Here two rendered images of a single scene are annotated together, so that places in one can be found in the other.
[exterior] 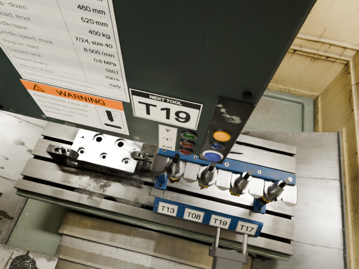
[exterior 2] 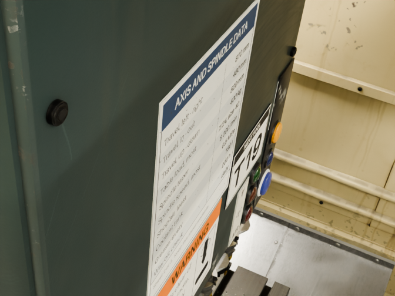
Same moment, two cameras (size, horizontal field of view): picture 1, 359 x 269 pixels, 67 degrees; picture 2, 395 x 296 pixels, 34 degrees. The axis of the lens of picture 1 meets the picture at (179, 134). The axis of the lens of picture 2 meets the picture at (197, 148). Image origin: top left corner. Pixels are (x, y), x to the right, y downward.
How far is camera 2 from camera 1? 0.53 m
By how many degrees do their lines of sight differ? 48
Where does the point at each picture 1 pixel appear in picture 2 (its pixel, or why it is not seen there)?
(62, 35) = (211, 139)
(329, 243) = (275, 241)
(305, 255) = (285, 281)
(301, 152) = not seen: hidden behind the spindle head
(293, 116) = not seen: hidden behind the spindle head
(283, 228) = (248, 284)
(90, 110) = (191, 269)
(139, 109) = (232, 187)
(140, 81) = (242, 131)
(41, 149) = not seen: outside the picture
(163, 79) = (255, 104)
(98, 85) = (212, 193)
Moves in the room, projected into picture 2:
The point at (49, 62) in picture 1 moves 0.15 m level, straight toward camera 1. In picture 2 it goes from (186, 214) to (351, 184)
